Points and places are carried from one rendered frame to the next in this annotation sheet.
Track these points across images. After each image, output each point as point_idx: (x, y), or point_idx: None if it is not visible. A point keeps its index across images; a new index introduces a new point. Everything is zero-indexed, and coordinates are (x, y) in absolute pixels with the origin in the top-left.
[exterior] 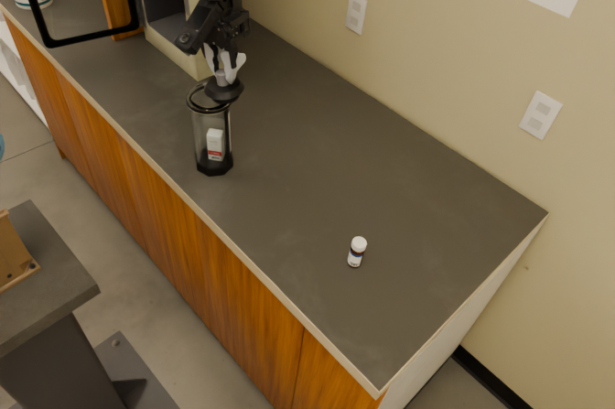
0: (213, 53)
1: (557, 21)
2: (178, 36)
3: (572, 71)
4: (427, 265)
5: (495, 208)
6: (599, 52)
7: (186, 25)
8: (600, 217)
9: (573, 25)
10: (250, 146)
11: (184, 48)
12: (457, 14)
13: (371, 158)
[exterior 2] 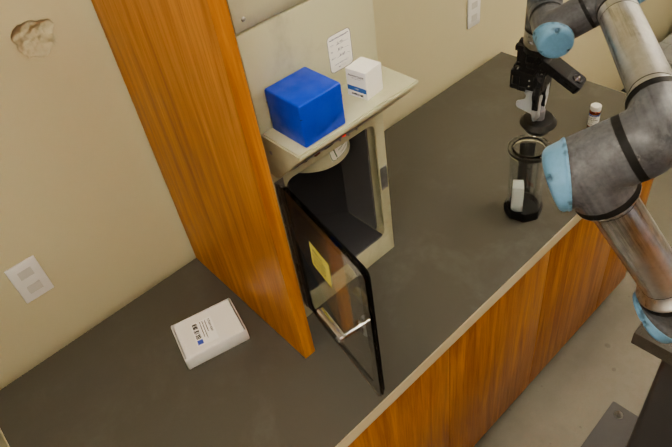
0: (542, 97)
1: None
2: (574, 83)
3: None
4: (576, 96)
5: (507, 70)
6: None
7: (566, 76)
8: (510, 27)
9: None
10: (489, 191)
11: (584, 82)
12: (414, 5)
13: (477, 123)
